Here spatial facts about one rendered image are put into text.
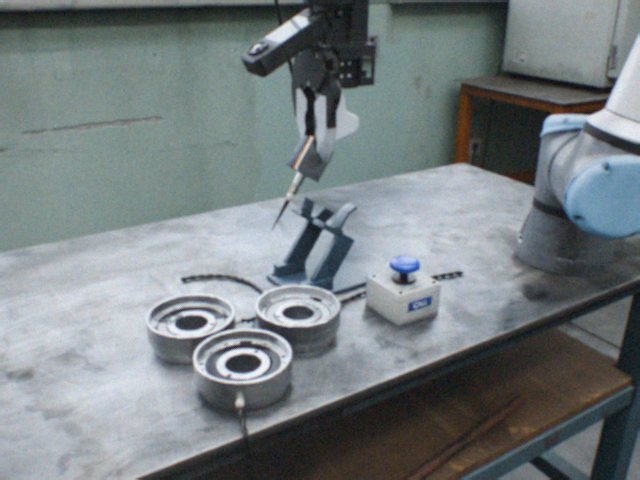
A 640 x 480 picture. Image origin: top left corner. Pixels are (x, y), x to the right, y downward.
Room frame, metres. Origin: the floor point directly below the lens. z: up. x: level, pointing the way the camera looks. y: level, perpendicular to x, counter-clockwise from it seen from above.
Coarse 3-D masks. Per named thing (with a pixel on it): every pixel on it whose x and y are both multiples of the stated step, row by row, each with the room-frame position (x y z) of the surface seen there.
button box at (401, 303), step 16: (384, 272) 0.77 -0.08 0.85; (416, 272) 0.77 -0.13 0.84; (368, 288) 0.75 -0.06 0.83; (384, 288) 0.72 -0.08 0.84; (400, 288) 0.72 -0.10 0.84; (416, 288) 0.72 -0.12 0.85; (432, 288) 0.73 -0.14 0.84; (368, 304) 0.75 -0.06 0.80; (384, 304) 0.72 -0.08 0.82; (400, 304) 0.70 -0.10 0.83; (416, 304) 0.71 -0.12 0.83; (432, 304) 0.73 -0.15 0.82; (400, 320) 0.70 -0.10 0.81; (416, 320) 0.72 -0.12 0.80
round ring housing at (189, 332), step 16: (160, 304) 0.68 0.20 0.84; (176, 304) 0.70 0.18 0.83; (192, 304) 0.70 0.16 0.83; (208, 304) 0.70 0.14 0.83; (224, 304) 0.69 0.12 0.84; (192, 320) 0.68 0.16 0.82; (208, 320) 0.66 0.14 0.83; (160, 336) 0.61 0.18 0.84; (176, 336) 0.61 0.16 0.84; (192, 336) 0.61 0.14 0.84; (208, 336) 0.61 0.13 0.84; (160, 352) 0.62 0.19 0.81; (176, 352) 0.60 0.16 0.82; (192, 352) 0.60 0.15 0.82
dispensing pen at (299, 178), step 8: (304, 136) 0.83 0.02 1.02; (304, 144) 0.82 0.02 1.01; (296, 152) 0.82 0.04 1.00; (296, 160) 0.81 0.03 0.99; (296, 176) 0.81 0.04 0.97; (304, 176) 0.81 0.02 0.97; (296, 184) 0.80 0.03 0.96; (288, 192) 0.80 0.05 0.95; (296, 192) 0.80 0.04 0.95; (288, 200) 0.80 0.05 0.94; (280, 216) 0.79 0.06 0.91
